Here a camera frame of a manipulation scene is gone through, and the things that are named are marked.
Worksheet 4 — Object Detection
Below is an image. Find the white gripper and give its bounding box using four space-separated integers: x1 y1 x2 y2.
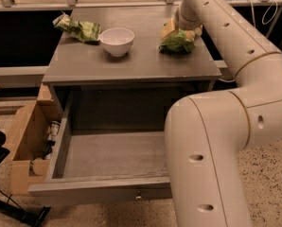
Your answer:
161 0 203 39

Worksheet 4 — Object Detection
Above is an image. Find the green rice chip bag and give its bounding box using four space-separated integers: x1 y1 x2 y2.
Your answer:
159 28 196 54

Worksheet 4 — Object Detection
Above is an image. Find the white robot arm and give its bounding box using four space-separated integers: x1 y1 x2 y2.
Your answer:
165 0 282 227

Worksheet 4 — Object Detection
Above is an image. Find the crumpled green snack bag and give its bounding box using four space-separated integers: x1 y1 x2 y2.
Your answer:
53 13 101 43

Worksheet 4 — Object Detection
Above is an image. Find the open grey top drawer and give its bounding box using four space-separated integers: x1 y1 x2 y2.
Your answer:
28 89 171 206

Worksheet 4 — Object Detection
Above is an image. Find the white ceramic bowl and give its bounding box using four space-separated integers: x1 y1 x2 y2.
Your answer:
99 27 134 57

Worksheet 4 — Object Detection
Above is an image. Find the grey wooden nightstand cabinet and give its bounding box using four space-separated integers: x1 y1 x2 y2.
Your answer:
42 5 222 131

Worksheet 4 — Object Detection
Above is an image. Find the white bottle in box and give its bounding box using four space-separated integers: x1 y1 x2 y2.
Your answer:
47 121 61 142

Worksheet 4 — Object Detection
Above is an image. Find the open cardboard box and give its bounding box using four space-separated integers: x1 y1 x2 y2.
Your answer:
6 84 63 195

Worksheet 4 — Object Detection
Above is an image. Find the black stand base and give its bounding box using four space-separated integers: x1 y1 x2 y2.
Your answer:
0 131 50 227

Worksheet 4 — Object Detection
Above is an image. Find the thin white looped wire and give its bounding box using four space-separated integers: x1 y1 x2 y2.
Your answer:
261 0 279 26

